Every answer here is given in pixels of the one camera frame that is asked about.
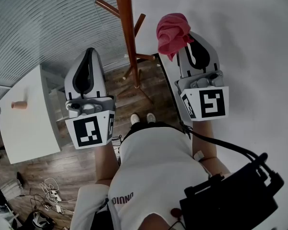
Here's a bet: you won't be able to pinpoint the thick black cable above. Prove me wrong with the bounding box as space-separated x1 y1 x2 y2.
181 121 267 167

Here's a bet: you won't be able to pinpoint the tangle of white cables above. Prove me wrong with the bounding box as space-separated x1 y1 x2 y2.
28 176 74 215

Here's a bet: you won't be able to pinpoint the white drawer unit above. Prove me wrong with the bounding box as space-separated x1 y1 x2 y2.
49 87 67 122

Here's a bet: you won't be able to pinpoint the wooden coat rack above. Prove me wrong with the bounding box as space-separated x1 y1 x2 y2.
95 0 156 105

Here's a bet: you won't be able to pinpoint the red round button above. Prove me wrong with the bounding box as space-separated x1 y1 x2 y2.
170 207 183 219

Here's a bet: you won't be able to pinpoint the person's left forearm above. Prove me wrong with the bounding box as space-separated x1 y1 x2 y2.
95 142 122 185

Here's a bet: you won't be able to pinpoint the pink cloth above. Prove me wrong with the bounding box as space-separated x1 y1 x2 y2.
156 12 194 62

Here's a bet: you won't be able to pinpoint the black trousers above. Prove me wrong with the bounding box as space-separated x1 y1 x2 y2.
129 121 183 134

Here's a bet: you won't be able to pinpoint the white and black headset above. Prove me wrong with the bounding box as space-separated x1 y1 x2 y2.
31 211 55 230

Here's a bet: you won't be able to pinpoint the white T-shirt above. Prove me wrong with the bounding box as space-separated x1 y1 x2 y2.
69 126 231 230

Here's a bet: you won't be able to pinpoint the white table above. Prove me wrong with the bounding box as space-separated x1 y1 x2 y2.
0 64 62 165

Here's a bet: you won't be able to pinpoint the slatted window blinds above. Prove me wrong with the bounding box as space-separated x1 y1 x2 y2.
0 0 130 88

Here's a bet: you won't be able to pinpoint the black chest-mounted box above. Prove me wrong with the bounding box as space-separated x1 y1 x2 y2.
179 152 284 230

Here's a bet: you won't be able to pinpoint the person's right forearm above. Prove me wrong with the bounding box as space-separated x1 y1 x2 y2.
192 120 231 174

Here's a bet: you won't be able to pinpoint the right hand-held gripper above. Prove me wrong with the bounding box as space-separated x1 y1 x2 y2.
174 31 230 122

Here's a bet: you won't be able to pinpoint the small terracotta vase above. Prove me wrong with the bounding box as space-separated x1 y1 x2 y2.
11 101 28 110

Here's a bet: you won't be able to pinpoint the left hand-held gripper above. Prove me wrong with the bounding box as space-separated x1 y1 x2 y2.
63 47 116 150

